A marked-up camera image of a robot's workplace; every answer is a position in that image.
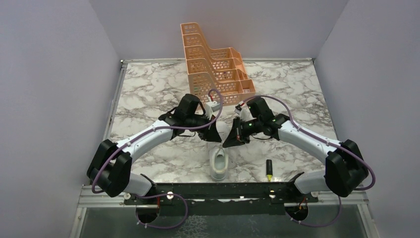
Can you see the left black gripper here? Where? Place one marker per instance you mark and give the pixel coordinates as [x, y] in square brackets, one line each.
[210, 133]

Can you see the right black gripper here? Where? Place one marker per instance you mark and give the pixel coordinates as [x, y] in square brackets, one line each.
[236, 137]

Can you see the white sneaker shoe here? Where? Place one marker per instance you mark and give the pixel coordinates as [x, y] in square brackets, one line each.
[218, 156]

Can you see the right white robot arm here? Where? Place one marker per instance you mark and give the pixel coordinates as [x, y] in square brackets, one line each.
[342, 174]

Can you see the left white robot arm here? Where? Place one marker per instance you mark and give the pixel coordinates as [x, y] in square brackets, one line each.
[110, 168]

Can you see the orange plastic file organizer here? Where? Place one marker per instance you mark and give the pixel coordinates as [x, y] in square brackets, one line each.
[207, 68]

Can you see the black yellow highlighter marker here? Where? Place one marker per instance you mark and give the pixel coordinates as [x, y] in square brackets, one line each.
[269, 169]

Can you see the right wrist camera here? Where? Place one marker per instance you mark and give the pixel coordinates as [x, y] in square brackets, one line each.
[255, 108]

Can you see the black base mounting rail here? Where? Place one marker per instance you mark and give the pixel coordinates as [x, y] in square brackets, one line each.
[214, 199]

